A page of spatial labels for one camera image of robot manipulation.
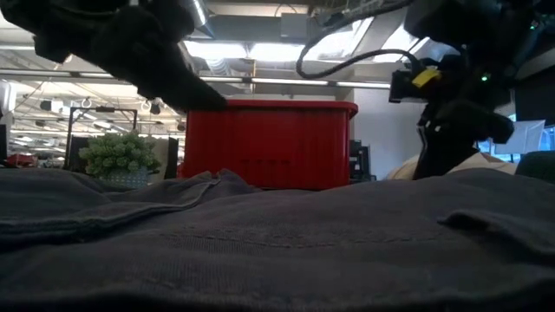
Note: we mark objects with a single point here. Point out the long ceiling light strip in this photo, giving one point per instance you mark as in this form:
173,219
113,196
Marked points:
286,81

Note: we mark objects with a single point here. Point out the black equipment rack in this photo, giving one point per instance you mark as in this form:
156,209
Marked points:
360,162

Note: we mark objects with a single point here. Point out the cream folded garment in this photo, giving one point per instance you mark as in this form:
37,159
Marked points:
490,162

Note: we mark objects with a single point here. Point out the black metal frame stand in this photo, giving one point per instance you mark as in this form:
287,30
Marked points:
69,134

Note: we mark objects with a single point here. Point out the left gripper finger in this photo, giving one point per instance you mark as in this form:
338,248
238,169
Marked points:
178,86

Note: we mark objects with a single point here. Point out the dark grey garment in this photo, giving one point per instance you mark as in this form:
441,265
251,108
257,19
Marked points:
277,242

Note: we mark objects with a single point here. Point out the white board by window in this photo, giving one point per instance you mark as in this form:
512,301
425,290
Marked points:
524,138

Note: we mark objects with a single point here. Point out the red plastic laundry bin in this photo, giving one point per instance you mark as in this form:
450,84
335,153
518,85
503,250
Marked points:
269,143

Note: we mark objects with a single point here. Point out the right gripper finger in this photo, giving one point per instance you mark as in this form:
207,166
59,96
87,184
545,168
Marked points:
438,151
490,123

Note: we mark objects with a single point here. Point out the pale green artificial plant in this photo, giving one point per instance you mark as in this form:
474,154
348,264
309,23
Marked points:
119,156

